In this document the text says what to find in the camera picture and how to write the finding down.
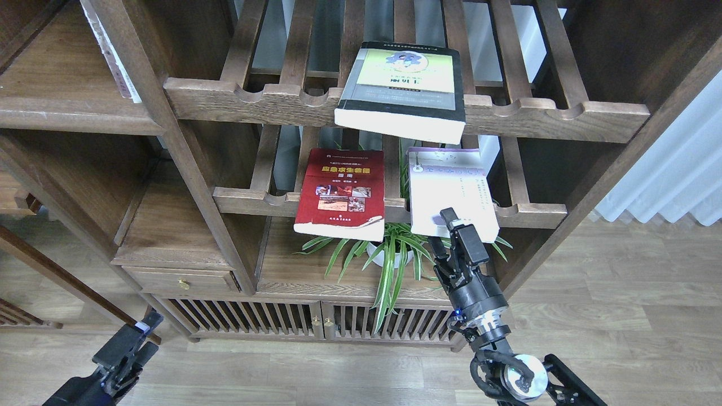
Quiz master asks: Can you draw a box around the white plant pot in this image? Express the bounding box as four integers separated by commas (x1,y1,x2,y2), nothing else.
367,240,414,268

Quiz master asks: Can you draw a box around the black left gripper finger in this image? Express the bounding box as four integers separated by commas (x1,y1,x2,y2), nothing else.
93,311,164,373

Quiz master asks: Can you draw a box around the white curtain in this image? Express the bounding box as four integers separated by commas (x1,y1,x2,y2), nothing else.
594,74,721,226

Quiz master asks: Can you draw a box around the red paperback book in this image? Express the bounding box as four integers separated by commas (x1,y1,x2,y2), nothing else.
293,148,385,241

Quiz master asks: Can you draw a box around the green spider plant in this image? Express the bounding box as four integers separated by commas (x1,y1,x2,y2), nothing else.
299,147,507,332

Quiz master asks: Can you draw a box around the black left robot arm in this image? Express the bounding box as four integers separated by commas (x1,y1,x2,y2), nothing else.
44,311,164,405

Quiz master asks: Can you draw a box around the dark wooden side furniture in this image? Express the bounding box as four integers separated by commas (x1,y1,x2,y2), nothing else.
2,169,150,335

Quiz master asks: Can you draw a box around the standing book with pink spine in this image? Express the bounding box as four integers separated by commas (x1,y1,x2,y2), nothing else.
80,1,142,104

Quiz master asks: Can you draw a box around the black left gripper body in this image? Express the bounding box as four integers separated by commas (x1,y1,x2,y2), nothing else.
85,361,142,401

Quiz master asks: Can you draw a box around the white and lilac book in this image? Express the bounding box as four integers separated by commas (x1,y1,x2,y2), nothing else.
408,147,499,242

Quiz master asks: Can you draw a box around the dark wooden bookshelf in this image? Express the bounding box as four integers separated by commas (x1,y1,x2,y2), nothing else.
2,1,720,350

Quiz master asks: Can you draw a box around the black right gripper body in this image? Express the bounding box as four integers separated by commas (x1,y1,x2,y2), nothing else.
435,252,510,345

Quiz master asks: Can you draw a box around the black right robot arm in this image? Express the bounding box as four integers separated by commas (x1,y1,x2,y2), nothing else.
428,208,604,405

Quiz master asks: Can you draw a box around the yellow and black thick book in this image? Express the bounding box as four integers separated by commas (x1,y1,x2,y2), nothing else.
333,41,466,144

